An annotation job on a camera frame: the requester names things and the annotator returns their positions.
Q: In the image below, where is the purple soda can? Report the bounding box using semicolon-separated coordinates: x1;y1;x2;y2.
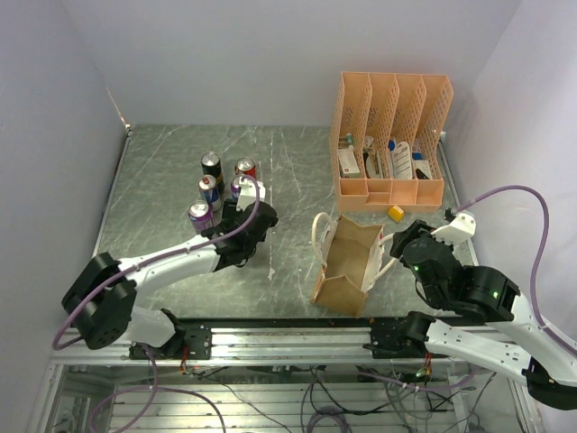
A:
230;174;244;203
188;200;215;234

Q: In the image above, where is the red tab energy can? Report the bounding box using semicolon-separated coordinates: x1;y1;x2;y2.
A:
198;174;222;212

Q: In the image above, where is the brown canvas bag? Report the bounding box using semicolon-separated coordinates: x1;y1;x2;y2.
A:
311;212;398;318

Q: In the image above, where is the red cola can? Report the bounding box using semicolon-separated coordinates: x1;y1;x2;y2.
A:
234;157;258;179

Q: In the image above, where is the black beverage can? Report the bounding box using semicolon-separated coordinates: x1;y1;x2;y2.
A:
200;152;224;194

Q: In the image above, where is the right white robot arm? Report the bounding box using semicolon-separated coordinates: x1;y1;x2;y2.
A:
389;213;576;410

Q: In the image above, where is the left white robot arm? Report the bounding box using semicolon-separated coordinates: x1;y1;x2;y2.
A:
61;201;279;359

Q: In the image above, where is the small yellow block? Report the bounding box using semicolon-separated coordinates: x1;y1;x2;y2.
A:
388;206;405;223

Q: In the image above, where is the white striped package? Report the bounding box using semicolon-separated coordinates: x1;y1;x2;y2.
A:
390;142;413;180

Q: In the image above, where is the red white box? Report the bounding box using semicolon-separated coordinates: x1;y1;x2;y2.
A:
337;147;362;179

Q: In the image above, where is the orange file organizer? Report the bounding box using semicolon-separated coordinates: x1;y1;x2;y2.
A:
329;72;453;212

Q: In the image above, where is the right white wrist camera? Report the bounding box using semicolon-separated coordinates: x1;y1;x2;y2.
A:
431;211;476;246

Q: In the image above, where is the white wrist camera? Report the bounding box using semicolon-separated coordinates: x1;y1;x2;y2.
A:
236;175;267;211
431;211;476;246

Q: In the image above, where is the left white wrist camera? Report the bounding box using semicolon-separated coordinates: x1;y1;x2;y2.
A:
236;175;267;211

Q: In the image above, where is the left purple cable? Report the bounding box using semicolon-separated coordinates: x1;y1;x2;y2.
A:
51;175;262;351

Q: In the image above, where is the purple cable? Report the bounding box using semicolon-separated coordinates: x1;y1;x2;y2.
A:
454;183;577;353
51;175;262;351

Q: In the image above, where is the aluminium frame rail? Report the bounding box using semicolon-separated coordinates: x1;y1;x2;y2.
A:
49;318;519;367

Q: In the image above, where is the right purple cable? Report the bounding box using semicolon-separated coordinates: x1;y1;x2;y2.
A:
454;183;577;353

